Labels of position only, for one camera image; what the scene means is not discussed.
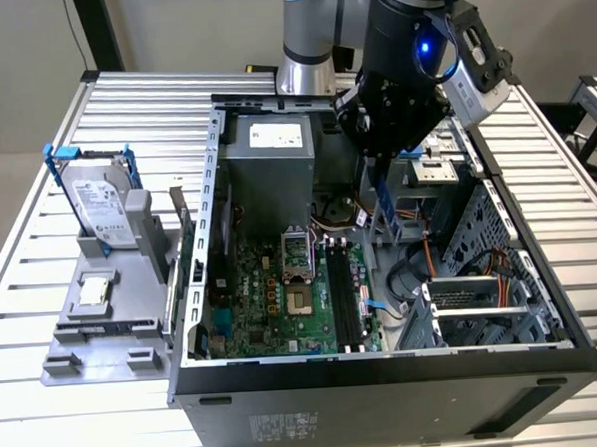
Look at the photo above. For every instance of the RAM stick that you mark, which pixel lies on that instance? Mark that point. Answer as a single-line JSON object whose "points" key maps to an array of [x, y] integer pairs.
{"points": [[388, 209]]}

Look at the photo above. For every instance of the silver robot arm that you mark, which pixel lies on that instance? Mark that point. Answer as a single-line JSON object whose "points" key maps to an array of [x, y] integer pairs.
{"points": [[308, 32]]}

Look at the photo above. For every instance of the black RAM slot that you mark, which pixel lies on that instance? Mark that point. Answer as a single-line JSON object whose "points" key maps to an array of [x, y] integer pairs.
{"points": [[351, 296], [338, 296]]}

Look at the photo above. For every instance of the blue drive latch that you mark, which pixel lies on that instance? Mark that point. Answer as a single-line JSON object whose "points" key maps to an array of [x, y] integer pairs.
{"points": [[411, 154]]}

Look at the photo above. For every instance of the grey metal drive cage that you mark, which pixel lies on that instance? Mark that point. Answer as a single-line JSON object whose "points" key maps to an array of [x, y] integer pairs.
{"points": [[436, 171]]}

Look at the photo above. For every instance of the round black fan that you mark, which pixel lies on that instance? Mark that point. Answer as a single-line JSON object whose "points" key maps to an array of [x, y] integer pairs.
{"points": [[335, 210]]}

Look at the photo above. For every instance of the yellow black connector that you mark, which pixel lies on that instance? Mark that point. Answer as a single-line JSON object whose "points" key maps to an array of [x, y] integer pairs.
{"points": [[250, 68]]}

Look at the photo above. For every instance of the grey power supply unit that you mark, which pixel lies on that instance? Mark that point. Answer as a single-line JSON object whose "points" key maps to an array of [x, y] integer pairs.
{"points": [[266, 185]]}

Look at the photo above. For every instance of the thin locking lever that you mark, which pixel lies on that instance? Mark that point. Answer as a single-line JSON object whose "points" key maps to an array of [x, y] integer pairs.
{"points": [[312, 260]]}

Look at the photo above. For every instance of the CPU socket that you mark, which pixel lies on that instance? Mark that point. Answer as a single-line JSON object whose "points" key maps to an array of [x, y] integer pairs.
{"points": [[300, 299]]}

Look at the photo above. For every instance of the perforated metal disk bay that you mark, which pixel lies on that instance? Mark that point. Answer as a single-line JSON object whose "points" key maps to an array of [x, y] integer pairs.
{"points": [[478, 312]]}

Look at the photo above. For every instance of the green motherboard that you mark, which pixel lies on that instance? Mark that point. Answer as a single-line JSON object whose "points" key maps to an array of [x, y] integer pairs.
{"points": [[256, 331]]}

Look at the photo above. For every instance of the blue expansion slot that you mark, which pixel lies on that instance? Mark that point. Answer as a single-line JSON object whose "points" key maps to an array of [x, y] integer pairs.
{"points": [[223, 321]]}

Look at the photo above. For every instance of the black PC case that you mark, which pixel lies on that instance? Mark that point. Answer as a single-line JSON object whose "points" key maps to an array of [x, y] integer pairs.
{"points": [[338, 411]]}

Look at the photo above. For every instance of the silver hard disk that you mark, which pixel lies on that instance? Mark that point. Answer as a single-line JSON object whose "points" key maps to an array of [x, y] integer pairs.
{"points": [[97, 204]]}

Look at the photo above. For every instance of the grey parts rack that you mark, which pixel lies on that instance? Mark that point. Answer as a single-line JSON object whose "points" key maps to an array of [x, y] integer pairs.
{"points": [[132, 292]]}

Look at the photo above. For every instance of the blue disk carrier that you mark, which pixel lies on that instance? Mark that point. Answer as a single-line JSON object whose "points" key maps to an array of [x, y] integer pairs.
{"points": [[64, 153]]}

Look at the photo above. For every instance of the silver CPU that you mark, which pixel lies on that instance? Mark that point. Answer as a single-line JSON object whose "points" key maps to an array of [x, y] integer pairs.
{"points": [[93, 294]]}

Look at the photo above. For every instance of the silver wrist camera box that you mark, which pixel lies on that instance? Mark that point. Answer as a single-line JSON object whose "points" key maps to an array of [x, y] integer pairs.
{"points": [[472, 104]]}

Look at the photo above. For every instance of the black camera bracket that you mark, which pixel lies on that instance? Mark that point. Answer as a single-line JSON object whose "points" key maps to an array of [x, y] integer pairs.
{"points": [[503, 65]]}

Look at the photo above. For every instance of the aluminium frame table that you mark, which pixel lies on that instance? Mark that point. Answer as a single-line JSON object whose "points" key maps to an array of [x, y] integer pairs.
{"points": [[592, 93]]}

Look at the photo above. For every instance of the black upright post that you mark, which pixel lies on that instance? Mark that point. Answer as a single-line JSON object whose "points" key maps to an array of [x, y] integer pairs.
{"points": [[98, 34]]}

